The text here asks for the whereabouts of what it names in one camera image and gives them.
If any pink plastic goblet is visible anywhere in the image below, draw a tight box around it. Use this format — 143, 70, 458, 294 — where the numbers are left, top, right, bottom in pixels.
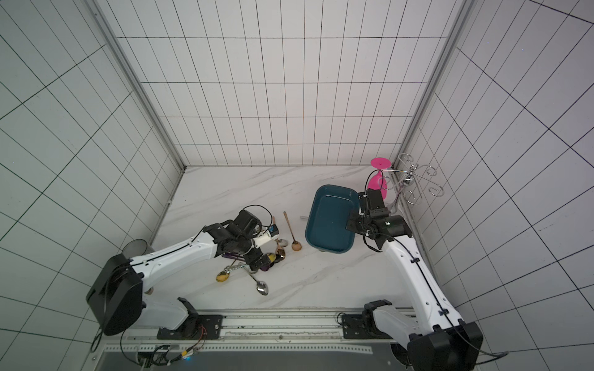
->
367, 157, 391, 199

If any teal plastic storage box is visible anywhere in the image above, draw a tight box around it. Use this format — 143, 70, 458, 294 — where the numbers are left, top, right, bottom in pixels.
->
305, 185, 359, 254

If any chrome cup rack stand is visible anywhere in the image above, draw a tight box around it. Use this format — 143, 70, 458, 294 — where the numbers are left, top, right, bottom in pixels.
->
385, 153, 445, 215

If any grey mesh cup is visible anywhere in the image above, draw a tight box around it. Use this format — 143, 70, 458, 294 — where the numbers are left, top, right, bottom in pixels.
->
122, 239, 154, 259

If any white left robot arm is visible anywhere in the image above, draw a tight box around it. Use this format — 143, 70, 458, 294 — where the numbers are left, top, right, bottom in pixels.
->
86, 210, 278, 339

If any silver spoon near front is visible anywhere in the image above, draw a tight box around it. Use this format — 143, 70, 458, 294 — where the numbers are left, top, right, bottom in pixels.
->
244, 267, 269, 296

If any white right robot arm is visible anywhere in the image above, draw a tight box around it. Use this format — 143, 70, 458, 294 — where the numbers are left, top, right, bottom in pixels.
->
346, 189, 484, 370

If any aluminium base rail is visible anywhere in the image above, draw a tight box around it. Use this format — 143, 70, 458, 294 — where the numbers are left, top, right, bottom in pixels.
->
92, 308, 470, 358

